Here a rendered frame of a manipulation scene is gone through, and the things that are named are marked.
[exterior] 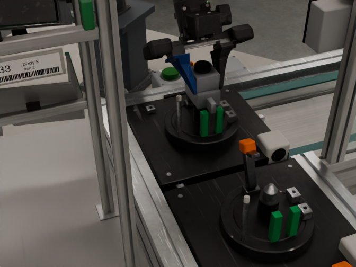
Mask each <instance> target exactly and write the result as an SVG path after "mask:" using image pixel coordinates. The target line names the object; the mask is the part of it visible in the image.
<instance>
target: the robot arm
mask: <svg viewBox="0 0 356 267"><path fill-rule="evenodd" d="M116 1H117V13H118V16H120V15H121V14H123V13H124V12H126V11H127V10H129V9H130V8H131V5H127V4H126V2H125V0H116ZM173 4H174V9H175V13H174V18H175V19H177V24H178V28H179V33H180V36H179V41H173V42H172V41H171V39H170V38H164V39H157V40H152V41H150V42H148V43H147V44H145V45H144V47H143V54H144V59H145V60H154V59H160V58H162V57H163V56H164V55H166V56H167V59H165V62H166V63H168V62H169V63H171V64H172V65H173V66H174V67H175V69H176V70H177V71H178V72H179V73H180V75H181V76H182V78H183V79H184V81H185V82H186V84H187V86H188V87H189V89H190V90H191V92H192V93H193V95H196V94H197V87H196V84H195V80H194V76H193V72H192V69H191V65H190V53H187V54H186V53H185V50H188V49H194V48H200V47H205V46H211V45H213V49H214V50H213V51H211V52H210V54H211V59H212V64H213V67H214V68H215V69H216V70H217V72H218V73H219V74H220V81H219V89H220V90H221V89H223V85H224V78H225V69H226V64H227V59H228V56H229V54H230V52H231V51H232V50H233V49H234V48H236V45H237V44H240V43H243V42H245V41H248V40H251V39H253V38H254V32H253V29H252V27H251V26H250V25H249V24H243V25H237V26H233V27H231V28H229V29H227V30H225V31H222V26H224V25H231V23H232V14H231V10H230V6H229V4H222V5H216V9H215V10H214V11H211V9H210V8H211V5H210V2H207V0H173ZM202 38H205V39H204V40H201V39H202ZM207 38H208V39H207ZM190 40H194V41H192V42H187V41H190Z"/></svg>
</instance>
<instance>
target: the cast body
mask: <svg viewBox="0 0 356 267"><path fill-rule="evenodd" d="M191 69H192V72H193V76H194V80H195V84H196V87H197V94H196V95H193V93H192V92H191V90H190V89H189V87H188V86H187V84H186V82H185V92H186V94H187V95H188V97H189V98H190V99H191V101H192V102H193V104H194V105H195V107H196V108H197V109H203V108H207V109H208V111H209V112H210V113H211V114H213V113H216V106H217V105H219V104H220V89H219V81H220V74H219V73H218V72H217V70H216V69H215V68H214V67H213V65H212V64H211V63H210V62H208V61H206V60H199V61H197V62H196V63H195V64H194V65H193V66H191Z"/></svg>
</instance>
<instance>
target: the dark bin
mask: <svg viewBox="0 0 356 267"><path fill-rule="evenodd" d="M36 23H37V24H36ZM63 25H73V24H72V14H71V10H70V9H69V8H67V3H66V0H0V31H7V30H17V29H32V28H44V27H51V26H63Z"/></svg>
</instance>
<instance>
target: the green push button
mask: <svg viewBox="0 0 356 267"><path fill-rule="evenodd" d="M179 76H180V73H179V72H178V71H177V70H176V69H175V68H174V67H167V68H164V69H163V70H162V77H163V78H164V79H168V80H173V79H177V78H178V77H179Z"/></svg>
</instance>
